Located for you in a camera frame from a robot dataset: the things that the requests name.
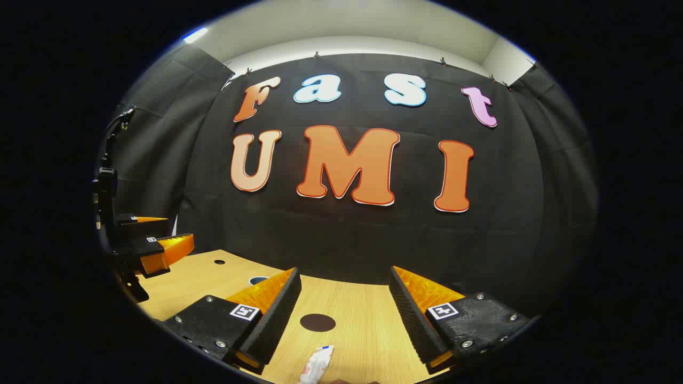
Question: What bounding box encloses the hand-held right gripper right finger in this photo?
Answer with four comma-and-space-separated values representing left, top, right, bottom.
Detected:
388, 266, 534, 375

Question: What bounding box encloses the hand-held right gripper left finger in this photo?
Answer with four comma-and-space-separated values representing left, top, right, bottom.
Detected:
163, 267, 303, 375

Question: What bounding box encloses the dark brown round coaster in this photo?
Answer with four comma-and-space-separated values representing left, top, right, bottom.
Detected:
300, 314, 337, 332

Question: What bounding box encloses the white toothpaste tube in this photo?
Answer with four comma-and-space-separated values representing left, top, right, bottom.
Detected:
298, 345, 335, 384

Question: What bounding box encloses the wooden desktop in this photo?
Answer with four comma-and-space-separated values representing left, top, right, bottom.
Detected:
125, 249, 470, 384

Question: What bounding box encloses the black backdrop cloth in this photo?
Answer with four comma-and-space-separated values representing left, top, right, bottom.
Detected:
99, 43, 598, 315

